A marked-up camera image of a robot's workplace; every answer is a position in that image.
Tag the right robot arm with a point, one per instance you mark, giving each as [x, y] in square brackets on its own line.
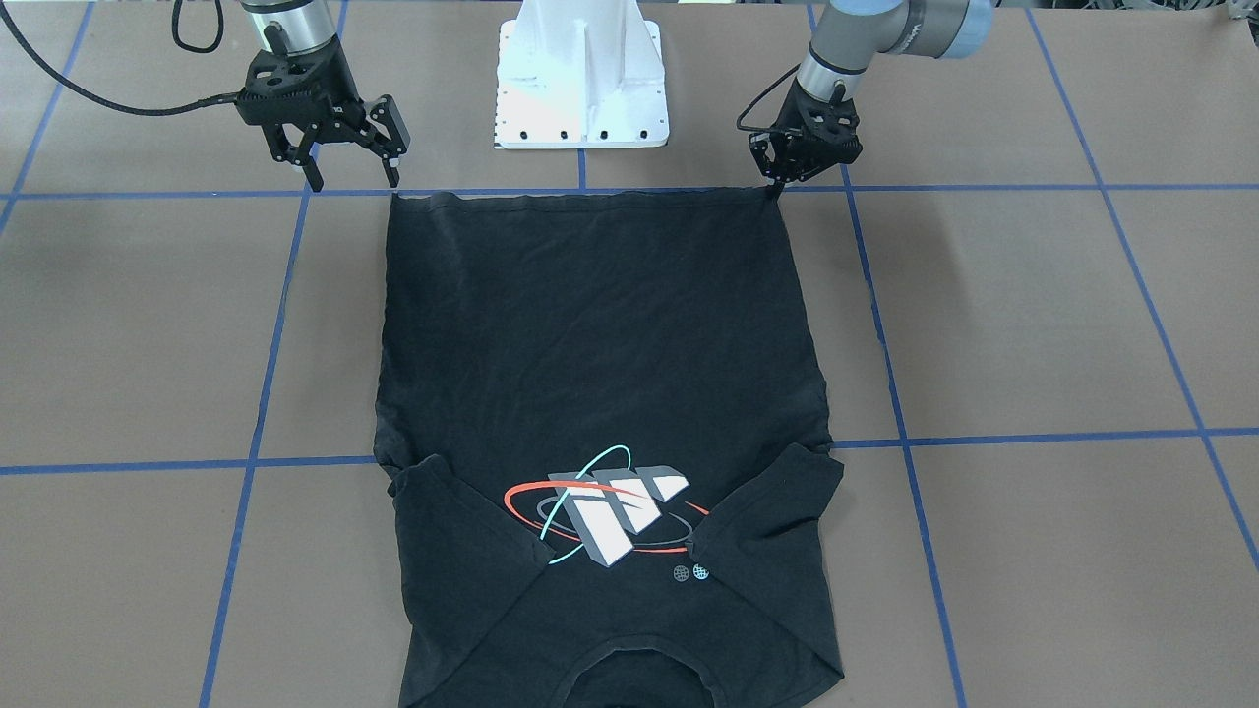
[292, 28]

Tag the black graphic t-shirt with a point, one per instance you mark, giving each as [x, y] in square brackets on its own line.
[608, 447]

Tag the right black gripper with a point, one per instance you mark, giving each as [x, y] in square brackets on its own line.
[335, 102]

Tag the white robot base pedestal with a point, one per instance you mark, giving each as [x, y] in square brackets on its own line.
[580, 75]

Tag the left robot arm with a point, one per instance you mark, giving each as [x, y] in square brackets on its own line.
[850, 33]

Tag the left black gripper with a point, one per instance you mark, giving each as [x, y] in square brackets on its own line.
[799, 126]

